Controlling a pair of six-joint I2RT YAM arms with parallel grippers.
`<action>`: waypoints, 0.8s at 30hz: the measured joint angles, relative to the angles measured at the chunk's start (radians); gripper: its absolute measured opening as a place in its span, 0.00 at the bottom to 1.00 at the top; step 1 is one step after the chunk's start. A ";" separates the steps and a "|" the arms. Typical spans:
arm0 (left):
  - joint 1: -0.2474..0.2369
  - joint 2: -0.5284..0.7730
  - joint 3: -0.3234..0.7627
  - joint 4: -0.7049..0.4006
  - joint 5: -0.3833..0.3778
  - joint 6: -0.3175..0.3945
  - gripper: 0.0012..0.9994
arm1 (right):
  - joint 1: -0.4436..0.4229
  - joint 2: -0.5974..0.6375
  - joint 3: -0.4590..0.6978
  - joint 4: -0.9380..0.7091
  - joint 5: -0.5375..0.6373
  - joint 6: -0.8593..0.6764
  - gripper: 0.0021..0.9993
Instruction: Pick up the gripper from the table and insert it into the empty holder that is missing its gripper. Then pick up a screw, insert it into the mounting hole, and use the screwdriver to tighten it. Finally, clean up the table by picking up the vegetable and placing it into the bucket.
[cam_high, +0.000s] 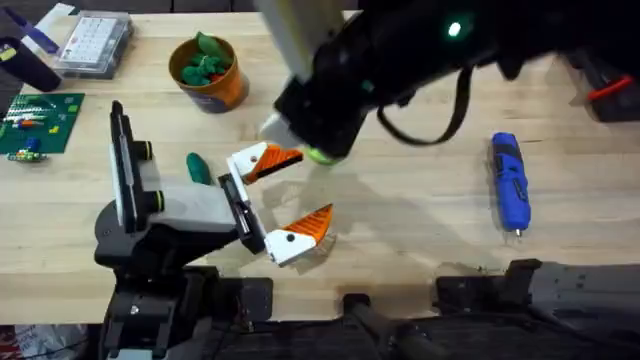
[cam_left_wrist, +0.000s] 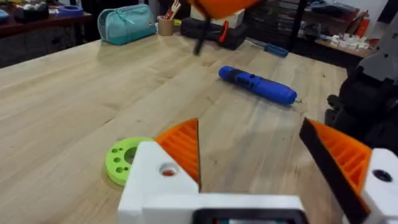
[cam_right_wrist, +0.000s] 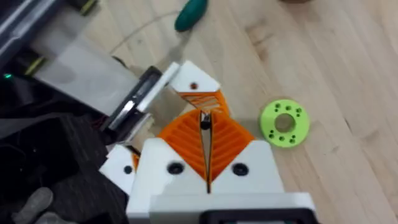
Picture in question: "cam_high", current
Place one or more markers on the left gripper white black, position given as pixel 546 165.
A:
pixel 195 207

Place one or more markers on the white plastic bag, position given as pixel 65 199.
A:
pixel 45 342

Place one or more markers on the black cylinder with yellow label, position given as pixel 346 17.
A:
pixel 27 67

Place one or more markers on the green disc with holes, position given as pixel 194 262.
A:
pixel 320 158

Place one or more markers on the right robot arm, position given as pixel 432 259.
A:
pixel 400 45

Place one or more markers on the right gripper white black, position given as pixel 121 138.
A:
pixel 325 117

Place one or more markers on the black upright left wrist plate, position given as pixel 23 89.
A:
pixel 125 170

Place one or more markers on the blue and white flat box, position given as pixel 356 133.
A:
pixel 42 27

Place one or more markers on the orange tub with green toys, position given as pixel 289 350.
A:
pixel 220 90

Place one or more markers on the blue electric screwdriver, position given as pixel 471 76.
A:
pixel 510 185

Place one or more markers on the clear plastic box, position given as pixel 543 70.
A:
pixel 92 42

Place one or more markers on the black rail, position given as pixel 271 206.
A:
pixel 310 342

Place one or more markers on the green vegetable toy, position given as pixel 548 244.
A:
pixel 199 170

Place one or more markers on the green board with toy blocks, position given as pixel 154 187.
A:
pixel 45 125

